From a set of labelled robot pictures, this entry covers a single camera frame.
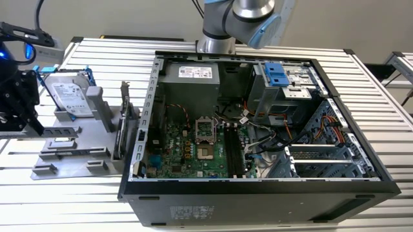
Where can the perforated metal disk bay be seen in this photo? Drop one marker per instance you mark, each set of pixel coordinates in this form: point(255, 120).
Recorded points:
point(322, 161)

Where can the dark RAM stick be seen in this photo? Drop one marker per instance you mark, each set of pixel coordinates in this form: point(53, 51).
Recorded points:
point(61, 132)
point(74, 153)

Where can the silver CPU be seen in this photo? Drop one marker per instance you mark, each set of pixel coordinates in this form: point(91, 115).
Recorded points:
point(63, 140)

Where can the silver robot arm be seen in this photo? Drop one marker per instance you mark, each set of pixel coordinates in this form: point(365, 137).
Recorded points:
point(222, 21)

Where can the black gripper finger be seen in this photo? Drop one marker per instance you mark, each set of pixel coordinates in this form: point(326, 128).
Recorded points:
point(27, 89)
point(9, 120)

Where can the aluminium frame table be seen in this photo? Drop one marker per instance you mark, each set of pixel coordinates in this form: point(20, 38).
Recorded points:
point(400, 60)

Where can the hard disk in blue carrier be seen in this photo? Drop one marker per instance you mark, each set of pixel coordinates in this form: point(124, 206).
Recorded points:
point(68, 94)

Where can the grey parts rack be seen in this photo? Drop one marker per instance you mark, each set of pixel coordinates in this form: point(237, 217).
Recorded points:
point(94, 137)

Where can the grey power supply unit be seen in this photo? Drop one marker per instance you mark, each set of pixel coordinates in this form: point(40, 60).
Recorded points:
point(190, 91)

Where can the black RAM slot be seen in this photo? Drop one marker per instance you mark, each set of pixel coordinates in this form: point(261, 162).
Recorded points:
point(233, 149)
point(229, 149)
point(238, 149)

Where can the black table bracket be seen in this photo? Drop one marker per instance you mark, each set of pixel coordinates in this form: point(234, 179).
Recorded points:
point(381, 71)

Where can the green motherboard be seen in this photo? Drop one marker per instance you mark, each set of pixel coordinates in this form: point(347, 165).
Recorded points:
point(174, 149)

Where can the blue plastic bay latch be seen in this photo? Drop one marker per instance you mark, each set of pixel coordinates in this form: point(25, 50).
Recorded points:
point(275, 75)

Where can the green graphics card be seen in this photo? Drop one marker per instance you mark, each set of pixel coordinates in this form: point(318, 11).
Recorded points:
point(120, 135)

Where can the black PC case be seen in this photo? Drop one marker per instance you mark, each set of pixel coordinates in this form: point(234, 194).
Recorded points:
point(226, 207)

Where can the blue expansion slot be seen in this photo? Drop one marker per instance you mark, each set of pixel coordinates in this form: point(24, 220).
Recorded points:
point(155, 162)

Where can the CPU socket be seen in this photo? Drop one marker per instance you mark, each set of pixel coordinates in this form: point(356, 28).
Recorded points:
point(204, 152)

